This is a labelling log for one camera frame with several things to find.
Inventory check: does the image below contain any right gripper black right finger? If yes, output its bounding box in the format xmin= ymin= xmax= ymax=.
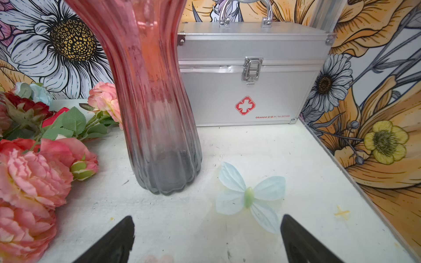
xmin=280 ymin=214 xmax=344 ymax=263

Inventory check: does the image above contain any pale blue fabric flower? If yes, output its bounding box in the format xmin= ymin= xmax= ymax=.
xmin=215 ymin=162 xmax=286 ymax=234

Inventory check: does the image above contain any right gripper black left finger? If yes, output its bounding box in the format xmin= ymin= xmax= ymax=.
xmin=73 ymin=215 xmax=135 ymax=263

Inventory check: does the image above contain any silver first aid case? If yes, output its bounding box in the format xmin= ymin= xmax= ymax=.
xmin=178 ymin=1 xmax=335 ymax=127

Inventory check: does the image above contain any pink flower stem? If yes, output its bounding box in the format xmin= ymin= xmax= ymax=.
xmin=1 ymin=138 xmax=98 ymax=263
xmin=41 ymin=82 xmax=123 ymax=141

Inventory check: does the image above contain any pink purple glass vase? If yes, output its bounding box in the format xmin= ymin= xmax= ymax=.
xmin=68 ymin=1 xmax=202 ymax=195

